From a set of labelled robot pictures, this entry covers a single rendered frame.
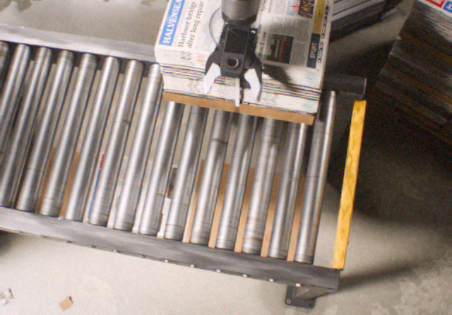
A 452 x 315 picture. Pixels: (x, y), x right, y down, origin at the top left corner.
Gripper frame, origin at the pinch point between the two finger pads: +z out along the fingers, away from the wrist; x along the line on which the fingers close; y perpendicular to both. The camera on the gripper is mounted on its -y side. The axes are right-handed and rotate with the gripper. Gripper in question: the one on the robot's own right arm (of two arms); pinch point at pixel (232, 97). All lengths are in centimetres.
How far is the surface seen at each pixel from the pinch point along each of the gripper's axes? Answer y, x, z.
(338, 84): 26.5, -23.8, 10.2
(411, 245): 48, -65, 92
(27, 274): 15, 77, 110
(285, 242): -9.4, -16.9, 33.3
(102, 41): 27.4, 40.3, 8.5
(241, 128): 12.7, -1.1, 18.9
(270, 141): 10.8, -9.1, 19.8
